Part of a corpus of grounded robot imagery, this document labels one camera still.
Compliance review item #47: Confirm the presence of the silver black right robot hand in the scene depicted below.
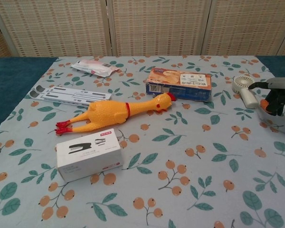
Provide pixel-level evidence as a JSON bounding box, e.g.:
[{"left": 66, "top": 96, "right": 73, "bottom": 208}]
[{"left": 248, "top": 77, "right": 285, "bottom": 136}]

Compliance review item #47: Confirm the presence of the white handheld fan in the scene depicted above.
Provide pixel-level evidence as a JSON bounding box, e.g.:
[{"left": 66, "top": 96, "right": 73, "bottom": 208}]
[{"left": 232, "top": 75, "right": 258, "bottom": 109}]

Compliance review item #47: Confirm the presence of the orange blue cookie box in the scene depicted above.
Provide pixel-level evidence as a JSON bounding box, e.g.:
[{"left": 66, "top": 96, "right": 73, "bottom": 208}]
[{"left": 143, "top": 67, "right": 212, "bottom": 103}]

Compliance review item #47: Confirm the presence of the floral leaf print tablecloth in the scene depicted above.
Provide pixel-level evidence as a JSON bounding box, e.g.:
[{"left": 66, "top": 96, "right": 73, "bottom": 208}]
[{"left": 0, "top": 56, "right": 285, "bottom": 228}]

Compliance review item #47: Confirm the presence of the yellow rubber chicken toy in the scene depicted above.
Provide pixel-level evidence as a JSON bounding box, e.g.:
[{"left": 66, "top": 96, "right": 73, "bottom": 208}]
[{"left": 55, "top": 92, "right": 177, "bottom": 136}]

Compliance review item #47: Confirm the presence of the pink white plastic package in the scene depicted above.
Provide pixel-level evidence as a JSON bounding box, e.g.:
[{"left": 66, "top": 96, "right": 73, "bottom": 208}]
[{"left": 70, "top": 59, "right": 121, "bottom": 78}]

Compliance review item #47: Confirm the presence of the white stapler box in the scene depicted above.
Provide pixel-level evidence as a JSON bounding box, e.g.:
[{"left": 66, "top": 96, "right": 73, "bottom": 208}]
[{"left": 56, "top": 128, "right": 123, "bottom": 183}]

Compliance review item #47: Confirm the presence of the white folding laptop stand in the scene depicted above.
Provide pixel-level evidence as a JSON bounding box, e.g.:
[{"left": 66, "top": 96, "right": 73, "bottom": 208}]
[{"left": 29, "top": 85, "right": 113, "bottom": 107}]

